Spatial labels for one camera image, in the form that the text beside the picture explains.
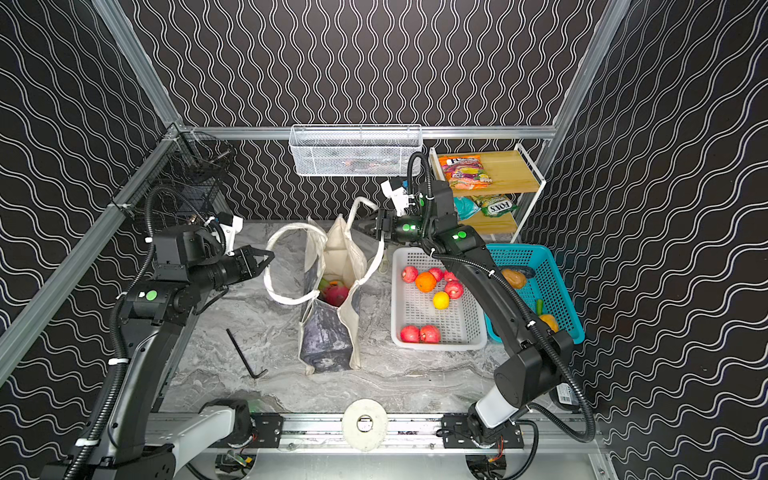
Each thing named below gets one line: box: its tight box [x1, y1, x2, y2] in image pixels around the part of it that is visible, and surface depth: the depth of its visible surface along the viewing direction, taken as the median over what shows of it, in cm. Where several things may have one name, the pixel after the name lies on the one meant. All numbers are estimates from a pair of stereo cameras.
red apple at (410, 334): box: [400, 325, 421, 343], surface depth 87 cm
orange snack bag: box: [439, 155, 493, 190], surface depth 85 cm
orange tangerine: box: [416, 271, 437, 293], surface depth 100 cm
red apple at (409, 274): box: [401, 266, 419, 283], surface depth 102 cm
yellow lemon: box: [433, 291, 450, 310], surface depth 96 cm
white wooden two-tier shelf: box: [429, 144, 547, 243], surface depth 90 cm
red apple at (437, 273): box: [428, 267, 445, 282], surface depth 102 cm
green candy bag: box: [471, 194, 519, 217], surface depth 102 cm
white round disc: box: [342, 398, 388, 452], surface depth 77 cm
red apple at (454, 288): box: [444, 277, 465, 300], surface depth 97 cm
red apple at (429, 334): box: [419, 325, 441, 344], surface depth 87 cm
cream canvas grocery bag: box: [264, 197, 384, 374], surface depth 76 cm
